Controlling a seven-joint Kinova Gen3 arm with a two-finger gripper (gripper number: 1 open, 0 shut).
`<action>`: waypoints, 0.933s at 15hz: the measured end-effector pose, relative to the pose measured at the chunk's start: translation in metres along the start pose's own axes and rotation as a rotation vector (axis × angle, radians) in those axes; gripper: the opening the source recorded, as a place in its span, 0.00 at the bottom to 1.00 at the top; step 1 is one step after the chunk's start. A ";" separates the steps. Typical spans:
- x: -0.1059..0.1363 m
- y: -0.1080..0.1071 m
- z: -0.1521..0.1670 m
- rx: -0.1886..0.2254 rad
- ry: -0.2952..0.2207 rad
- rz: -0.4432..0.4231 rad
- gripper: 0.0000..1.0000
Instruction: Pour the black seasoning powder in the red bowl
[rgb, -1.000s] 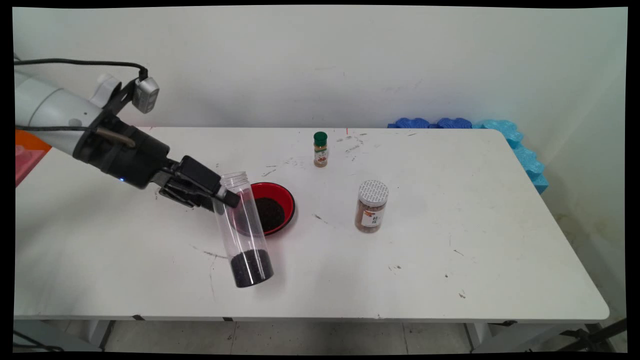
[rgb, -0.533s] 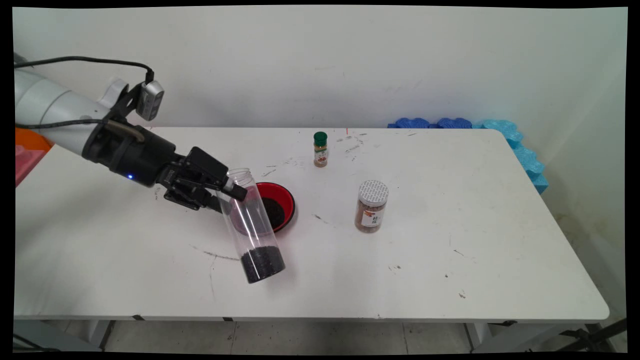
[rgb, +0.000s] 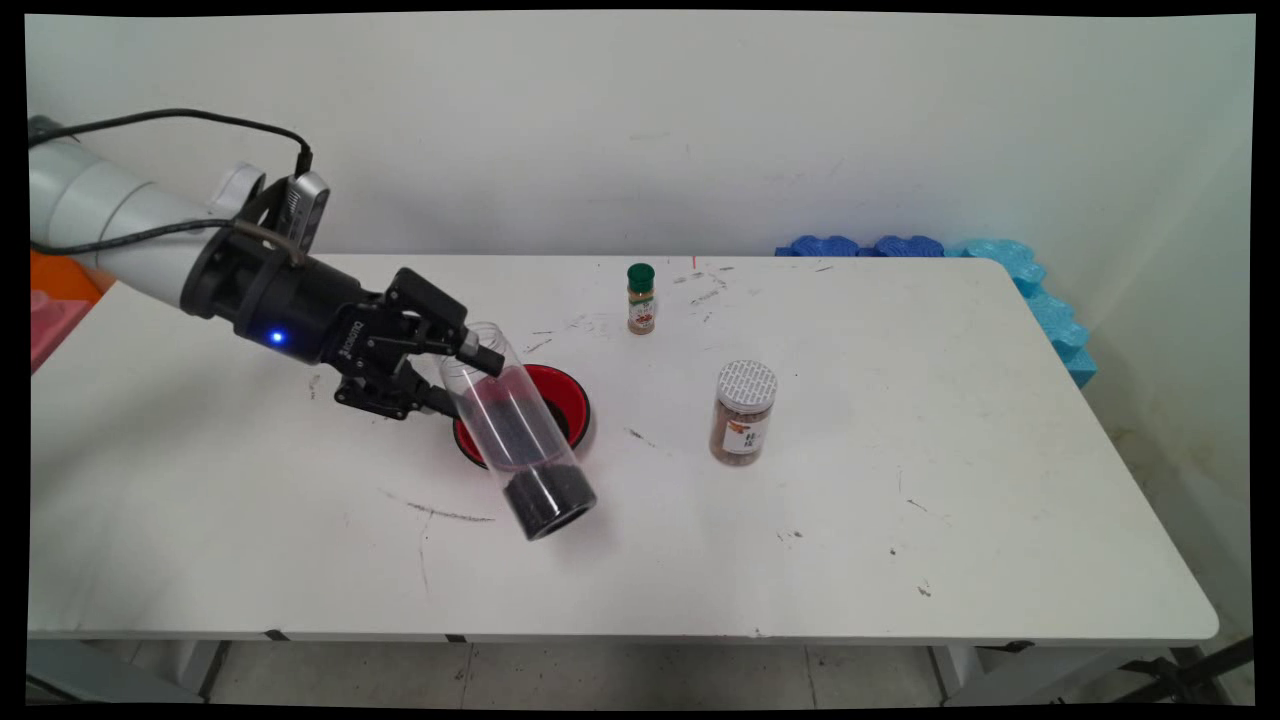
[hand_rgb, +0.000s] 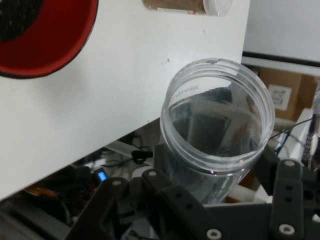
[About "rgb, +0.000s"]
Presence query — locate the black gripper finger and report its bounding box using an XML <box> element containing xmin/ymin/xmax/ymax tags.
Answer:
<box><xmin>333</xmin><ymin>352</ymin><xmax>461</xmax><ymax>421</ymax></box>
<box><xmin>385</xmin><ymin>268</ymin><xmax>506</xmax><ymax>377</ymax></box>

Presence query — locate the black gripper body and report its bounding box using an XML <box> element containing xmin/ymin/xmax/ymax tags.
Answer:
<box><xmin>183</xmin><ymin>225</ymin><xmax>401</xmax><ymax>388</ymax></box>

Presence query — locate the clear plastic jar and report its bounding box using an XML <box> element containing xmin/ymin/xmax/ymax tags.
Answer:
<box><xmin>438</xmin><ymin>322</ymin><xmax>599</xmax><ymax>543</ymax></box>

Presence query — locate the red bowl with black rim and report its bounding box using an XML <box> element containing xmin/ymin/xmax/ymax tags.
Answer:
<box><xmin>452</xmin><ymin>363</ymin><xmax>592</xmax><ymax>471</ymax></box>

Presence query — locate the green-capped spice bottle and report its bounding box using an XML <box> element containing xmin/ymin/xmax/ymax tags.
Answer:
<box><xmin>626</xmin><ymin>263</ymin><xmax>657</xmax><ymax>336</ymax></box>

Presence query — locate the orange box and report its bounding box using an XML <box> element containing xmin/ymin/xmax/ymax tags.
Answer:
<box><xmin>30</xmin><ymin>250</ymin><xmax>106</xmax><ymax>303</ymax></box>

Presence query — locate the pink box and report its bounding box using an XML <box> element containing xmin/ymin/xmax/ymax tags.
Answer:
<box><xmin>30</xmin><ymin>290</ymin><xmax>93</xmax><ymax>373</ymax></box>

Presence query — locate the white-lidded jar of brown sticks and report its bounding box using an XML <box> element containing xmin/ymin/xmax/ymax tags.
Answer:
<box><xmin>709</xmin><ymin>360</ymin><xmax>779</xmax><ymax>467</ymax></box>

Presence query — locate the light blue foam block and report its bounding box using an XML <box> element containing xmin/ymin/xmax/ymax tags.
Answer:
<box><xmin>950</xmin><ymin>238</ymin><xmax>1099</xmax><ymax>389</ymax></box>

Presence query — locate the black metal bar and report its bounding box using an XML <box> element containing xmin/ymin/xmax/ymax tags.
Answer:
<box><xmin>1110</xmin><ymin>635</ymin><xmax>1256</xmax><ymax>706</ymax></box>

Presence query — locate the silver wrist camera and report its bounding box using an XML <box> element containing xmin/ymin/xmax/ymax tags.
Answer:
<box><xmin>270</xmin><ymin>170</ymin><xmax>332</xmax><ymax>256</ymax></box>

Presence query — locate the black cable with grey sleeve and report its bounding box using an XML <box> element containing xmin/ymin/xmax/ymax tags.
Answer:
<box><xmin>30</xmin><ymin>217</ymin><xmax>307</xmax><ymax>267</ymax></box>

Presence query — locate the black camera cable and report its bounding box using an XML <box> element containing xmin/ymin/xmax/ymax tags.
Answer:
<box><xmin>28</xmin><ymin>108</ymin><xmax>315</xmax><ymax>177</ymax></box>

